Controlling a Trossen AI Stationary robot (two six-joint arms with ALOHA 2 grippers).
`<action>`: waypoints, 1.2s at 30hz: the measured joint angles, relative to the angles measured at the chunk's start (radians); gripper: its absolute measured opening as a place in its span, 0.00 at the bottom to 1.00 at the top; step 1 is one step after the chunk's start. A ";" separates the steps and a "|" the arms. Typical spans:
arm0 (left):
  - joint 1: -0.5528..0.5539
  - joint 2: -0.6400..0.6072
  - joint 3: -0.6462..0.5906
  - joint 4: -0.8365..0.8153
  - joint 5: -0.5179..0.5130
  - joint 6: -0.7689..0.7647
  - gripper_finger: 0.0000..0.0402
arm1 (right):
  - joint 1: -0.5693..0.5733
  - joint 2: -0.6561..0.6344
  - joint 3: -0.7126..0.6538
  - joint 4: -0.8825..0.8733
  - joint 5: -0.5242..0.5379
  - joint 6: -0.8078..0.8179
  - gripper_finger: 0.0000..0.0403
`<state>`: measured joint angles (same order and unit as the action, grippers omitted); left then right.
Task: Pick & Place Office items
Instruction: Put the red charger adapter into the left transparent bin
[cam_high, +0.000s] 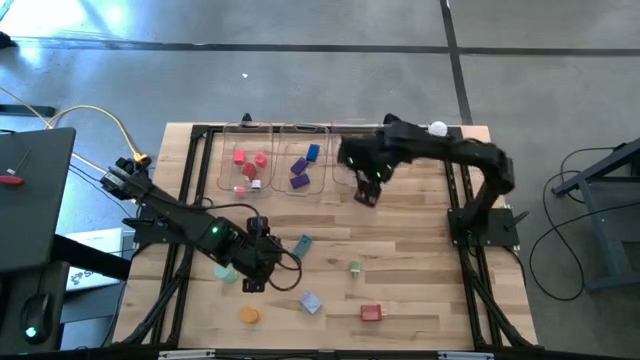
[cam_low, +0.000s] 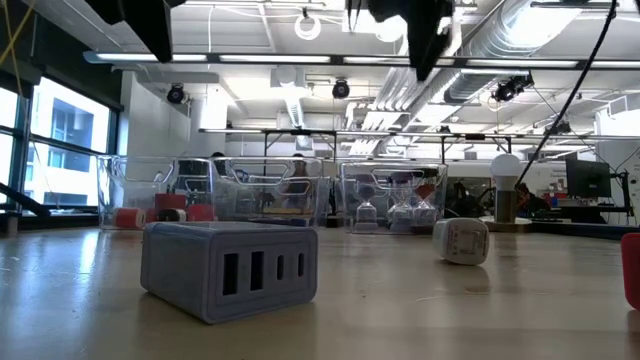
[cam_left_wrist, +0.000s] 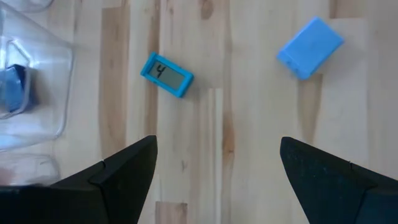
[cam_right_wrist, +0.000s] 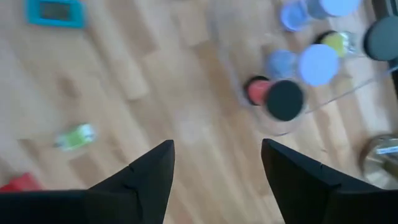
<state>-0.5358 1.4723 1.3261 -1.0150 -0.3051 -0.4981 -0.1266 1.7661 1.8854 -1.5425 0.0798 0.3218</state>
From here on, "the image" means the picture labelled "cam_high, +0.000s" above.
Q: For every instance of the small red charger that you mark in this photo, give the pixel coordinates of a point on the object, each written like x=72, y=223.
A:
x=239, y=157
x=260, y=160

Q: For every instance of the blue rectangular case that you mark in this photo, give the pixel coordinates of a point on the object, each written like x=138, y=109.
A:
x=312, y=152

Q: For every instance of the orange capped hourglass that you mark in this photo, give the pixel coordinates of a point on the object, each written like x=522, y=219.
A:
x=248, y=315

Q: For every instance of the teal capped hourglass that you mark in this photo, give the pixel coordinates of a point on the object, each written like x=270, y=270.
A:
x=227, y=276

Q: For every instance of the white metal bracket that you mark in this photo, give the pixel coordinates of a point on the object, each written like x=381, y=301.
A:
x=187, y=354
x=465, y=355

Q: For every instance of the white bulb lamp wooden base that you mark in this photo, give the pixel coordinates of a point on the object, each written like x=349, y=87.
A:
x=438, y=128

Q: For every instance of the blue grey metal table frame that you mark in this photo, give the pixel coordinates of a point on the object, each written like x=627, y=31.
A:
x=595, y=167

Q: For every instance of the black diagonal desk bar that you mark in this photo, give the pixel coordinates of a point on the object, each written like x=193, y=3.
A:
x=90, y=260

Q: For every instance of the grey lavender multiport charger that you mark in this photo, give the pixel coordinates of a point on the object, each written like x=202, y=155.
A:
x=311, y=302

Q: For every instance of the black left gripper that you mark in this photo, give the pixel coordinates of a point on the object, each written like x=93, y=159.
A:
x=257, y=255

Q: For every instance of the white charger with dark end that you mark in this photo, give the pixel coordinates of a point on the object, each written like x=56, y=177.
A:
x=256, y=184

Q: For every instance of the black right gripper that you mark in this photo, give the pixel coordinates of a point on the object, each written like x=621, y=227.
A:
x=370, y=162

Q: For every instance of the red wall charger with prongs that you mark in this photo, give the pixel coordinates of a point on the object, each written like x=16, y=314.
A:
x=370, y=313
x=249, y=170

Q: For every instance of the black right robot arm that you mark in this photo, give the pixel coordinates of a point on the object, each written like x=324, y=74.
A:
x=450, y=147

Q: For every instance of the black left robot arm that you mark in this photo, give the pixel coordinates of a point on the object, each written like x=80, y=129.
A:
x=175, y=215

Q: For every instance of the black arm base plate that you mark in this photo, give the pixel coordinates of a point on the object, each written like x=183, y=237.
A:
x=145, y=236
x=500, y=235

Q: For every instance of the green and white charger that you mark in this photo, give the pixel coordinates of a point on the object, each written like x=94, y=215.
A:
x=355, y=269

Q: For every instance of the teal rectangular case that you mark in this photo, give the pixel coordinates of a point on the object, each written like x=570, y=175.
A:
x=302, y=246

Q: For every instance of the black computer mouse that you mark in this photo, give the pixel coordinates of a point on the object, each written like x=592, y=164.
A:
x=35, y=315

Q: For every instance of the clear plastic bin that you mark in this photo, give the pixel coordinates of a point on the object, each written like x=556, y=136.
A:
x=342, y=178
x=227, y=175
x=285, y=145

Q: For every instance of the pink charger with white end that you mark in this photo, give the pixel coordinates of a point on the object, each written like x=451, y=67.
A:
x=240, y=190

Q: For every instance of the black floor strip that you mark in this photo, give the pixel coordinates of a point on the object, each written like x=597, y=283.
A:
x=27, y=111

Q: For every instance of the white printed sheet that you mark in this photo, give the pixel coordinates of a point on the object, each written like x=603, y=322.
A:
x=95, y=245

